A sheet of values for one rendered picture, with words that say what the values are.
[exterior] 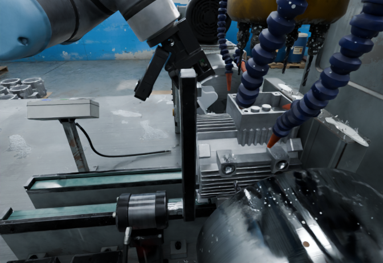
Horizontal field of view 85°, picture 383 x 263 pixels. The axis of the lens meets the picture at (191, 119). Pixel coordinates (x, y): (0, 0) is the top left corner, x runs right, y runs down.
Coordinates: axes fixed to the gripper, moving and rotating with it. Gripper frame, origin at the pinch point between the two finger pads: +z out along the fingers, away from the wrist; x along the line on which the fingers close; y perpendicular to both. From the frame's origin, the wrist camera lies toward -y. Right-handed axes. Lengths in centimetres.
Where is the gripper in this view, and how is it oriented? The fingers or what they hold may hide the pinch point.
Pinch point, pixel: (202, 114)
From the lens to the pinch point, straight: 49.5
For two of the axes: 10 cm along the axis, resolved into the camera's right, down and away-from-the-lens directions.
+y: 8.6, -4.8, -1.7
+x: -0.9, -4.8, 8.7
